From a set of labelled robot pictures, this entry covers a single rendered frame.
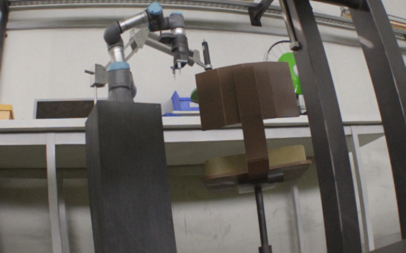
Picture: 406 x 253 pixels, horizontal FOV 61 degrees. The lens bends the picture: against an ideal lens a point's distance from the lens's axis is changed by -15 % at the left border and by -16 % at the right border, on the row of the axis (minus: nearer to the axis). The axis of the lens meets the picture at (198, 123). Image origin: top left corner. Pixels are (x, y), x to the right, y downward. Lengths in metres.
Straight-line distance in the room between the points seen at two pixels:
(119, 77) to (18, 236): 1.49
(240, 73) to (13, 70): 2.00
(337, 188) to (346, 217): 0.06
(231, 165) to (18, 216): 1.70
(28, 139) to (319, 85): 1.34
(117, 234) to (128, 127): 0.37
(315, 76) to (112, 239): 0.83
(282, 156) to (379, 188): 2.39
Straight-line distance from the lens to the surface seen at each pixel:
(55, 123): 1.74
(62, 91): 2.84
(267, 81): 1.32
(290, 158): 1.33
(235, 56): 3.22
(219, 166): 1.32
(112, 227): 1.29
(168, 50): 2.22
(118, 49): 1.74
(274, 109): 1.29
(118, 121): 1.37
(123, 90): 1.51
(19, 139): 1.79
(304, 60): 0.79
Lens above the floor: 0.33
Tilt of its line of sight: 18 degrees up
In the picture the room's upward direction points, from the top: 7 degrees counter-clockwise
